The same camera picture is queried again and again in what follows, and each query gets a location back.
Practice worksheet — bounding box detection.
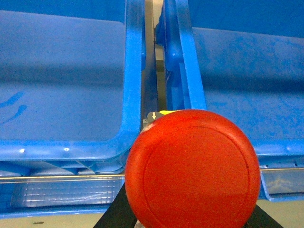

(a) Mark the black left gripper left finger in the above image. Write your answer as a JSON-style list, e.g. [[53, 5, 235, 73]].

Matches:
[[94, 184, 137, 228]]

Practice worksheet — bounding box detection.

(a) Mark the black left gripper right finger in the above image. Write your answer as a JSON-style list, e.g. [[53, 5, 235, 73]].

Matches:
[[244, 205, 280, 228]]

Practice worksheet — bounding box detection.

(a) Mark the red mushroom push button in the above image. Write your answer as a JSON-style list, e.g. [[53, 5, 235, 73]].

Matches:
[[125, 110, 260, 228]]

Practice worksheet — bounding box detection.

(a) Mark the blue plastic crate left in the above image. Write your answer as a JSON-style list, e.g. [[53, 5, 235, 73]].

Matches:
[[0, 0, 146, 177]]

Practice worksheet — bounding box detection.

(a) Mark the blue plastic crate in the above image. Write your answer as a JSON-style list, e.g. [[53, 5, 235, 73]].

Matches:
[[155, 0, 304, 202], [0, 0, 146, 177]]

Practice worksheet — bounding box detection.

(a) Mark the blue plastic crate centre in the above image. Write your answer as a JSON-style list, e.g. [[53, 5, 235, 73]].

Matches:
[[155, 0, 304, 202]]

